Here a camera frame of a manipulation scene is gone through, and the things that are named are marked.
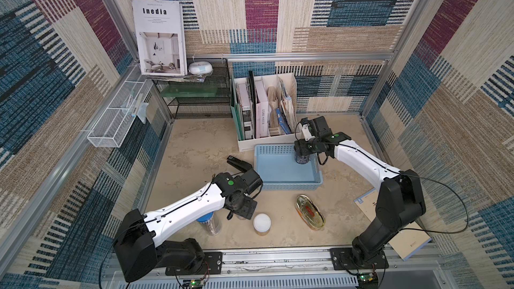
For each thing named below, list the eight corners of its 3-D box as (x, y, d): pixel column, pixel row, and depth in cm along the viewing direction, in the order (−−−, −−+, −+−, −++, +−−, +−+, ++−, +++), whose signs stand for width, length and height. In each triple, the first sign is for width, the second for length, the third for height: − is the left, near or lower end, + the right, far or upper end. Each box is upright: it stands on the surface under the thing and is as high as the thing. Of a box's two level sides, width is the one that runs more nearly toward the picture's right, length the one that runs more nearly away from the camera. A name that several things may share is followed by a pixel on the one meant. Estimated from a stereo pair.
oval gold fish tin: (313, 233, 81) (316, 230, 78) (291, 203, 89) (292, 199, 86) (326, 224, 84) (328, 221, 80) (303, 195, 91) (304, 191, 88)
